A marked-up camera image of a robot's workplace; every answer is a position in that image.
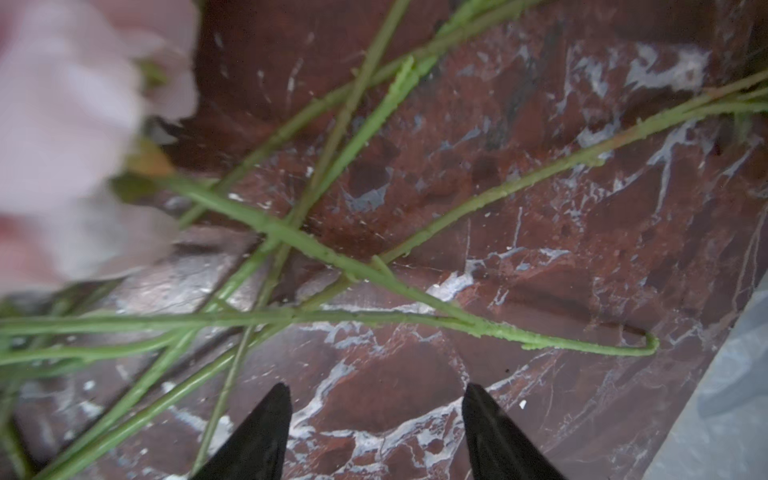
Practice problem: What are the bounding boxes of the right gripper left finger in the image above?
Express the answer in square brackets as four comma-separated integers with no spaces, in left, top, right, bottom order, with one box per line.
[191,383,293,480]

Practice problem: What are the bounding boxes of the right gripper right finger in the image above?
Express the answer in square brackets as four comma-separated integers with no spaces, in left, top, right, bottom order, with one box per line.
[462,383,565,480]

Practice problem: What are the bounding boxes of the mixed artificial flower pile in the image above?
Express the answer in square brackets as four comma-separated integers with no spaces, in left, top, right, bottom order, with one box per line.
[0,0,768,480]

